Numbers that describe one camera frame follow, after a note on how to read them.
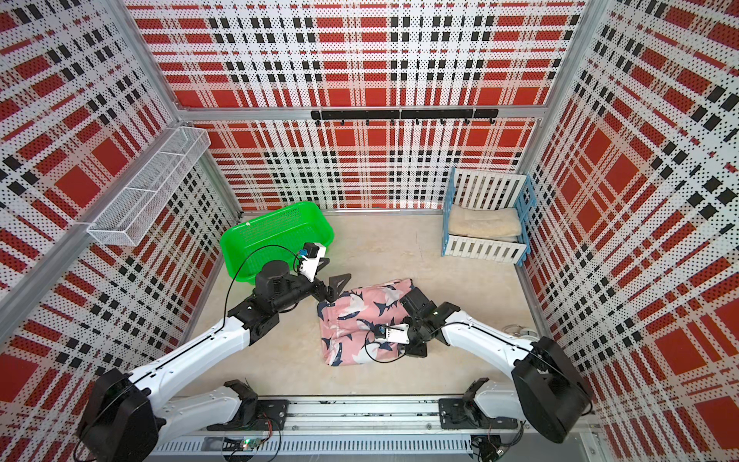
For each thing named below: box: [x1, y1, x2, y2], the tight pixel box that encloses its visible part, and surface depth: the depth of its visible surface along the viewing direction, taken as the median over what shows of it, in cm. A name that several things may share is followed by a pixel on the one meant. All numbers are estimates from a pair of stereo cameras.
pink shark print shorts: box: [316, 278, 415, 367], surface depth 92 cm
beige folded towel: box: [448, 204, 523, 242], surface depth 110 cm
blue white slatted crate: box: [440, 167, 538, 267], surface depth 110 cm
